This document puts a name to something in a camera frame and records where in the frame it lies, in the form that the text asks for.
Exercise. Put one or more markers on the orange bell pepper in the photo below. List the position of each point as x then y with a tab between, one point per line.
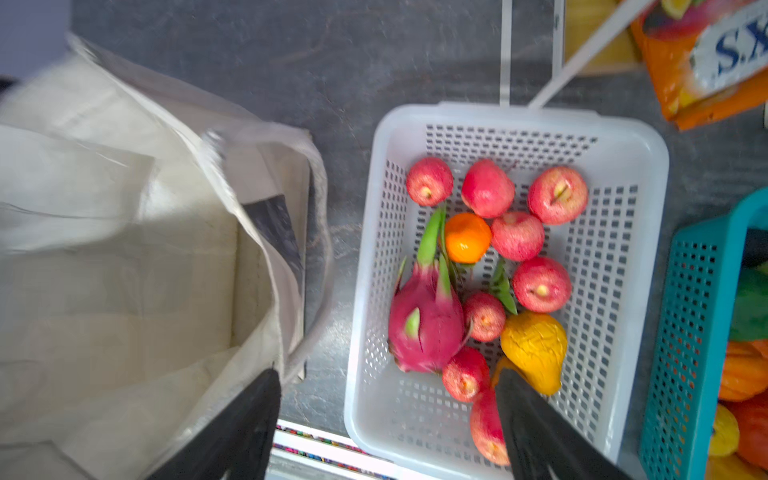
744	372

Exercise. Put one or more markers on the yellow orange squash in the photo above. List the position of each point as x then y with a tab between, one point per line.
732	468

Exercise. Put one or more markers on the yellow lemon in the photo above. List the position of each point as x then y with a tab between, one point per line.
725	433

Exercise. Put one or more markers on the orange Fox's candy bag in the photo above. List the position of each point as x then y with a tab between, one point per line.
707	60

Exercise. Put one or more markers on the pink dragon fruit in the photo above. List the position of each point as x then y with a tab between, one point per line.
427	326

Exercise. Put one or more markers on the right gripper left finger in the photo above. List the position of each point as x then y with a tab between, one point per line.
237	443

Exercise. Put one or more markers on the green bell pepper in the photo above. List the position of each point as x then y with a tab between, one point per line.
749	319

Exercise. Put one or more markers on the red tomato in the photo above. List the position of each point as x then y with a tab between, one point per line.
751	416

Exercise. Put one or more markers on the cream canvas grocery bag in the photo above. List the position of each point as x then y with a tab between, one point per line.
161	247

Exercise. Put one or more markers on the red apple small middle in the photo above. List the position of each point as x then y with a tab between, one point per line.
486	314

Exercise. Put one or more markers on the purple eggplant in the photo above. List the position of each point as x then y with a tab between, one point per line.
755	251

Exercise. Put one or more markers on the yellow pear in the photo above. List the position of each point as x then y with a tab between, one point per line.
534	345

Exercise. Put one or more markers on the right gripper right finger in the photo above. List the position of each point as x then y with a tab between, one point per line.
541	444

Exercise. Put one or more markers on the orange tangerine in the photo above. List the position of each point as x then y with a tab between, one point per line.
467	238

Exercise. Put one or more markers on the teal plastic vegetable basket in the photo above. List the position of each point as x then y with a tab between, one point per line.
699	292

